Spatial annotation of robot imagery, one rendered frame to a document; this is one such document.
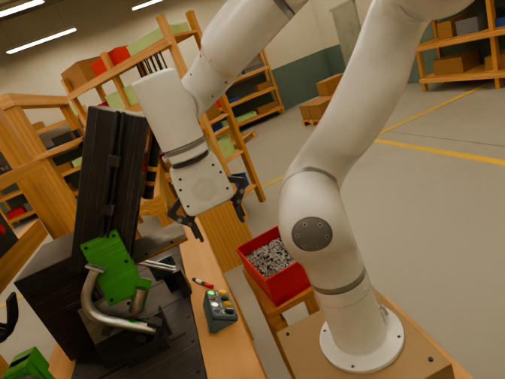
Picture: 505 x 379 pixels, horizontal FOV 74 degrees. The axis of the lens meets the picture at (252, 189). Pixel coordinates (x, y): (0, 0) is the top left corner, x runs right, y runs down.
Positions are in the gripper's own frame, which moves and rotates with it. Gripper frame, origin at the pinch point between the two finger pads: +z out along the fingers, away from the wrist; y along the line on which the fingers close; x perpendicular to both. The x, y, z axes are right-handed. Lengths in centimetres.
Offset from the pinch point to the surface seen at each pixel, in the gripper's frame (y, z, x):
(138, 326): -33, 30, 30
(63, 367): -67, 42, 48
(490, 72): 468, 105, 337
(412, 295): 92, 130, 83
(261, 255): 13, 43, 55
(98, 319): -43, 23, 32
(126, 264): -29.6, 13.7, 37.7
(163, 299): -29, 40, 55
